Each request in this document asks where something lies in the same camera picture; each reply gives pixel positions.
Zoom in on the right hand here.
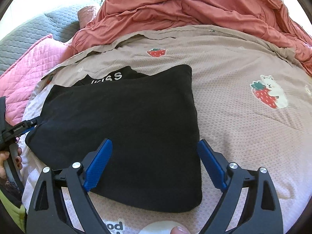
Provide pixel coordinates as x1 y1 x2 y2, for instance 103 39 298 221
170 226 190 234

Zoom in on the pink quilted pillow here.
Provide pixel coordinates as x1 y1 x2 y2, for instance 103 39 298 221
1 34 70 125

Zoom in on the white small garment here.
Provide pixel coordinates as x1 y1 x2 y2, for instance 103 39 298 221
139 220 185 234

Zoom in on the salmon red duvet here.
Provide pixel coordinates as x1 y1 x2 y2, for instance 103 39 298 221
69 0 311 74

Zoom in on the mauve small pillow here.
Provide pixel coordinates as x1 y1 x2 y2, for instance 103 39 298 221
77 6 99 29

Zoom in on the left hand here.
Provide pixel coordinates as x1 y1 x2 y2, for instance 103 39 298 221
1 137 22 182

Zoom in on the black printed sweatshirt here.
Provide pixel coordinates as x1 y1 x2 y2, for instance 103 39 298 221
25 65 202 213

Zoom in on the green left sleeve forearm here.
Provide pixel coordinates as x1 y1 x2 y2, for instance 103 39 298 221
1 179 27 233

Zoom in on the beige strawberry print blanket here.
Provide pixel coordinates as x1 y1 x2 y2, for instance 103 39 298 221
23 25 311 233

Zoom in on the grey quilted pillow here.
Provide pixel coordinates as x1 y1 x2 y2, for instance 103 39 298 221
1 5 85 74

